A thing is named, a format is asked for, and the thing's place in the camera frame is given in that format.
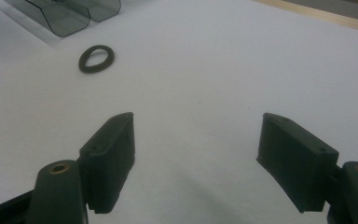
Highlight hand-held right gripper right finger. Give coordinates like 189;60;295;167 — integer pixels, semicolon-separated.
255;112;358;224

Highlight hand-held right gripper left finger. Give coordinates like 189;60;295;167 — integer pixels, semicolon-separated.
25;111;136;224

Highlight dark hair tie ring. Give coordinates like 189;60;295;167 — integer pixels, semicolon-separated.
77;44;116;75

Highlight clear grey plastic organizer box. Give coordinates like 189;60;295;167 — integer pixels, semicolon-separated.
4;0;122;38

